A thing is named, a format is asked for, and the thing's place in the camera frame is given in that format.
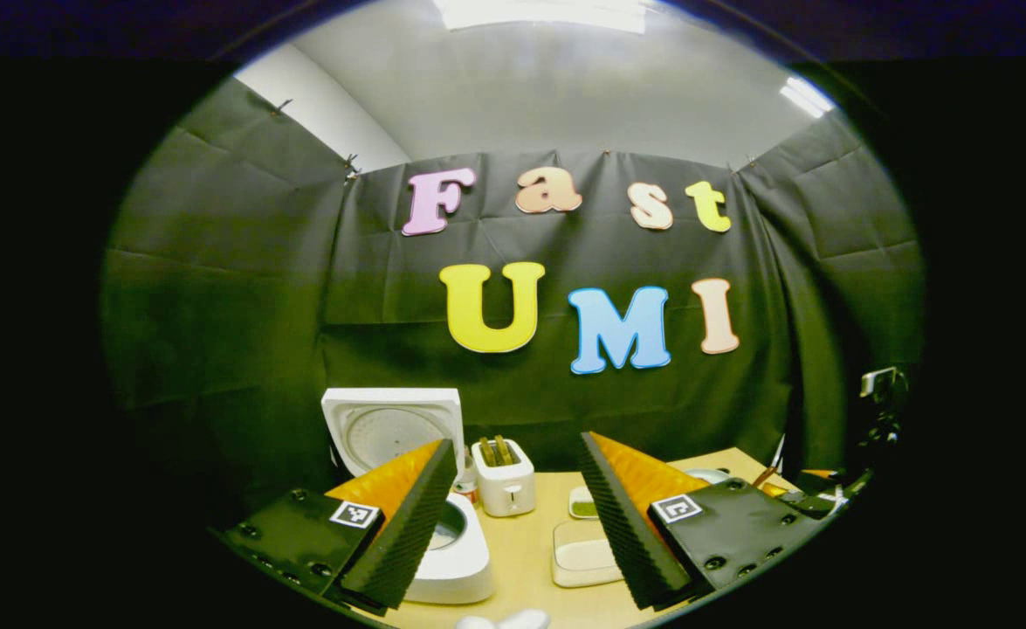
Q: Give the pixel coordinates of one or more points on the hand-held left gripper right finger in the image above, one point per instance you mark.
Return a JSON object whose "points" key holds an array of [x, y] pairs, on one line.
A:
{"points": [[626, 542]]}

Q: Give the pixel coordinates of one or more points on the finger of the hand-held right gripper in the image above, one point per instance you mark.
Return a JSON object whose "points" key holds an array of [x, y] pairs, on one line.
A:
{"points": [[822, 494]]}

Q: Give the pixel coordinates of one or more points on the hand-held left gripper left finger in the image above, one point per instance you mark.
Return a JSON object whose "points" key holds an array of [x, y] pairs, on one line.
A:
{"points": [[403, 542]]}

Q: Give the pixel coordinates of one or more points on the white rice cooker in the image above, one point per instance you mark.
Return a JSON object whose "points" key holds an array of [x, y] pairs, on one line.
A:
{"points": [[390, 419]]}

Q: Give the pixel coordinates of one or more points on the cream cutting board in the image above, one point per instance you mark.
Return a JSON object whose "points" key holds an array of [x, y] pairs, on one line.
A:
{"points": [[582, 555]]}

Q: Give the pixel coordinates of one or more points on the white divided grain tray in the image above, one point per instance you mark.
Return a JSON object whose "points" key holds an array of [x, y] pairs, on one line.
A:
{"points": [[582, 507]]}

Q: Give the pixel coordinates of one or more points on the small clear bottle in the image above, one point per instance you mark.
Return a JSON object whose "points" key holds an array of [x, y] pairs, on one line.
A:
{"points": [[467, 480]]}

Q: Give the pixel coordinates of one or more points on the pale green plate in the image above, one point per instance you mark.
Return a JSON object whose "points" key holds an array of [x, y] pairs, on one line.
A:
{"points": [[709, 475]]}

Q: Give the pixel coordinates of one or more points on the white toaster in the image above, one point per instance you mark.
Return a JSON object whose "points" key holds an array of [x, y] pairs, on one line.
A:
{"points": [[506, 489]]}

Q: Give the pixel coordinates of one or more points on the brown bread slice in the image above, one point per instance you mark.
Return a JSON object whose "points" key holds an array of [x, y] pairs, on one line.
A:
{"points": [[487, 451], [504, 449]]}

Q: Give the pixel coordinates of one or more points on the black backdrop cloth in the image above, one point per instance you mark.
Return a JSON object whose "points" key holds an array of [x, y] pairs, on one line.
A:
{"points": [[216, 306]]}

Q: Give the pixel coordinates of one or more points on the large ceiling light panel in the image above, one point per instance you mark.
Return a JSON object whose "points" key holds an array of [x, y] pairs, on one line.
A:
{"points": [[547, 13]]}

